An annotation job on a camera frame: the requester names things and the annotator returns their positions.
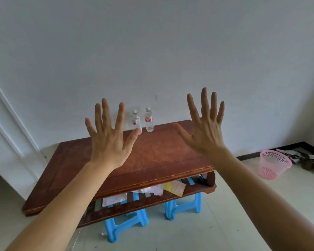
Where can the person's right hand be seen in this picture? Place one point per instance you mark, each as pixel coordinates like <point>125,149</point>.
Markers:
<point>206,135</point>

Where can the person's right forearm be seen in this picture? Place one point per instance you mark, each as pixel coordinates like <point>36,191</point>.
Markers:
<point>267,203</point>

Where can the cluster of dark shoes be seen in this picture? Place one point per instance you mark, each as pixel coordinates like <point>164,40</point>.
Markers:
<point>303,159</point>

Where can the yellow cloth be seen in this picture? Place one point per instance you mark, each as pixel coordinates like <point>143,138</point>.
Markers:
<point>175,188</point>

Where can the white door frame trim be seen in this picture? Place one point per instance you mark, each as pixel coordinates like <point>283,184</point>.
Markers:
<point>13,133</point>

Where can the pink plastic basket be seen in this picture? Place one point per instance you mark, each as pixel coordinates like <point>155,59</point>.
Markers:
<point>273,164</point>

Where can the white rag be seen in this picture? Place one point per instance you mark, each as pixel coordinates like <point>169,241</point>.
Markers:
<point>113,199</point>
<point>151,190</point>

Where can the dark red wooden table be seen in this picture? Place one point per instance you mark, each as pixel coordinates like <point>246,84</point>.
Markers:
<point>159,151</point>

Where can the blue plastic stool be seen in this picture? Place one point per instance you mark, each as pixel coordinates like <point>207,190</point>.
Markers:
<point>183,203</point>
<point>125,224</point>

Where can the small white-capped water bottle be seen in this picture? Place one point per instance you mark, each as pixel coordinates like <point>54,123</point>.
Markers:
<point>136,121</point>
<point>149,120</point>

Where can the person's left hand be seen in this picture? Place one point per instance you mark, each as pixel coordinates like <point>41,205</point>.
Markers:
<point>108,146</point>

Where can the person's left forearm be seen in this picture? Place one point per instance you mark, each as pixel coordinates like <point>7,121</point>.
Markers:
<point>60,209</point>

